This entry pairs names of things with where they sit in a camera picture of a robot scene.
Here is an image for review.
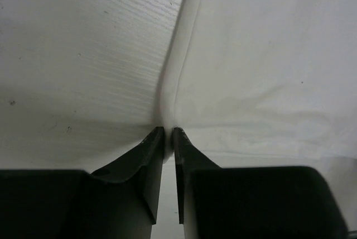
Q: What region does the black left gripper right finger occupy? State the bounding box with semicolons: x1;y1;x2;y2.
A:
172;127;349;238

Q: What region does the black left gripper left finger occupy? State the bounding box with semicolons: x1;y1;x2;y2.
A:
1;127;164;238

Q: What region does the white tank top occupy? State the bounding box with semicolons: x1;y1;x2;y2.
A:
160;0;356;159

